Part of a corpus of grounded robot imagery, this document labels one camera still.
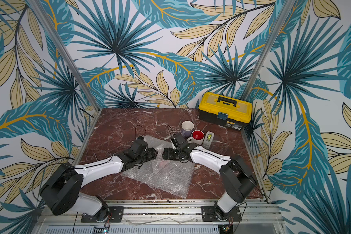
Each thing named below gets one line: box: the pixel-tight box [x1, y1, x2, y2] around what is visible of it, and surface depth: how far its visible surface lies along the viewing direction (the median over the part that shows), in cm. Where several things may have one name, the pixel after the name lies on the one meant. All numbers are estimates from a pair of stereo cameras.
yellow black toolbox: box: [197, 92, 253, 132], surface depth 103 cm
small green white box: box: [202, 130, 215, 150], surface depth 100 cm
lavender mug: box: [180, 120, 195, 138], surface depth 103 cm
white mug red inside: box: [186, 129, 205, 146], surface depth 99 cm
